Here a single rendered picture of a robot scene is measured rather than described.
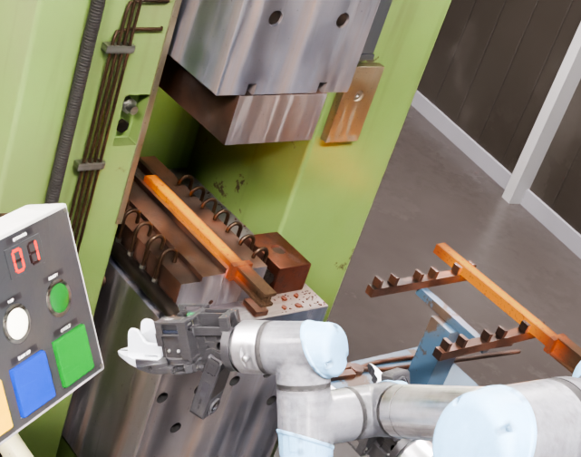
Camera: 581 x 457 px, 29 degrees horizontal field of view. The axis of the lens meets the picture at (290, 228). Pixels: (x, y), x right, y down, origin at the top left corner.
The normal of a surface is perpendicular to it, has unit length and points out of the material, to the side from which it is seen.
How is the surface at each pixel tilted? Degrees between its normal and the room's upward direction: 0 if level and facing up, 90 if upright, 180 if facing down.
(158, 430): 90
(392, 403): 71
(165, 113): 90
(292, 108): 90
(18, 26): 90
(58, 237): 60
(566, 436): 48
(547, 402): 6
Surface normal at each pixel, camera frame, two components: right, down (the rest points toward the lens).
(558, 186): -0.84, 0.00
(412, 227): 0.29, -0.83
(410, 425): -0.74, 0.38
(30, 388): 0.88, -0.03
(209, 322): -0.44, 0.32
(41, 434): 0.58, 0.55
